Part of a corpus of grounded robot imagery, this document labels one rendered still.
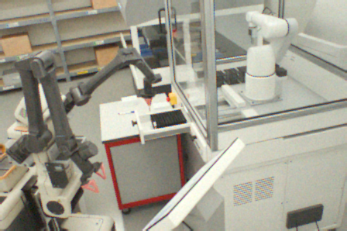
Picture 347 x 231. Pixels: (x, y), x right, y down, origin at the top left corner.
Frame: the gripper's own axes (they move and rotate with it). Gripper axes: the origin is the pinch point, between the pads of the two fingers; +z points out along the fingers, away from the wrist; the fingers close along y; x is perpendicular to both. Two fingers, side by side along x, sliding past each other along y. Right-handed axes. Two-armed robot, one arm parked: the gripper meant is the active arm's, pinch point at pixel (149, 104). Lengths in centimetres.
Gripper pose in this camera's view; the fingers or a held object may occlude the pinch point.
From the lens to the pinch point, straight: 230.0
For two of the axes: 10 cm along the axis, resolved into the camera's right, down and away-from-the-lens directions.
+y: -9.7, -0.9, 2.2
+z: 0.3, 8.6, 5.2
